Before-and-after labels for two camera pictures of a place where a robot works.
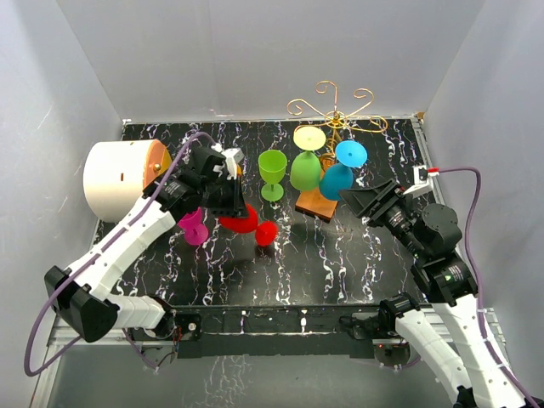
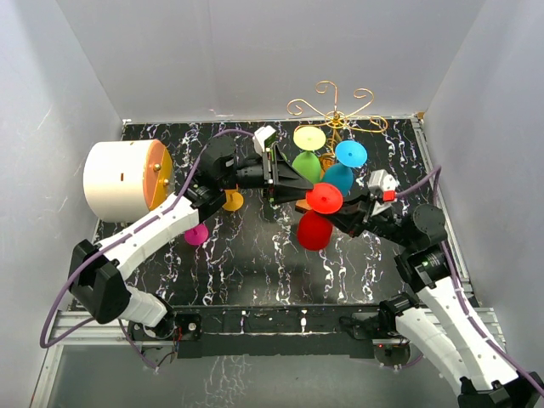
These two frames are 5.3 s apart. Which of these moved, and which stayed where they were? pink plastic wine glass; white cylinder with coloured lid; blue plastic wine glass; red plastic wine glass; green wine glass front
Moved: red plastic wine glass
Stayed: green wine glass front; white cylinder with coloured lid; pink plastic wine glass; blue plastic wine glass
